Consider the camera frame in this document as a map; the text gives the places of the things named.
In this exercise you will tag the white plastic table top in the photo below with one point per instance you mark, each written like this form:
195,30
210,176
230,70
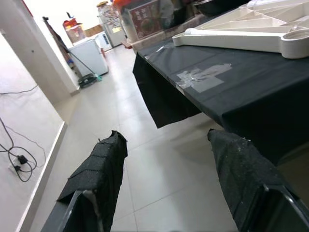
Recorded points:
241,36

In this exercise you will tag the red gift box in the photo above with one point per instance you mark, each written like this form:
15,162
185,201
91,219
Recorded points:
73,30

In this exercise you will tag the white appliance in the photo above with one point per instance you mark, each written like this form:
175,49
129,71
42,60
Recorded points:
89,55

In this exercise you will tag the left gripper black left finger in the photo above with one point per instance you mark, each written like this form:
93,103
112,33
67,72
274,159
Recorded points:
101,174

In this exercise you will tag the storage box with orange lid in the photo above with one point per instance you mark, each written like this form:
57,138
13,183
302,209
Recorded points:
144,19

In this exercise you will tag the black shiny bag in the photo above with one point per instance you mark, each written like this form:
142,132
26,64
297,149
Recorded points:
178,12

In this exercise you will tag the cardboard box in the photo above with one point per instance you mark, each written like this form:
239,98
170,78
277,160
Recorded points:
93,30

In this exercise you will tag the white fridge with magnets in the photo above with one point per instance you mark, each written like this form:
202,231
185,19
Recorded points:
108,14

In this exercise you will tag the patterned beige cloth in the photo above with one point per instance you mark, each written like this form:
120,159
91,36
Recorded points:
157,38

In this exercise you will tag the black tablecloth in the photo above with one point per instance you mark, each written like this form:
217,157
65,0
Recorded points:
253,84

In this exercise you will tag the black wok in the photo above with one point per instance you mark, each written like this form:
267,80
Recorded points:
217,6

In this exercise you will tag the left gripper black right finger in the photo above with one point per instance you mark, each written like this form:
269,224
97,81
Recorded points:
246,174

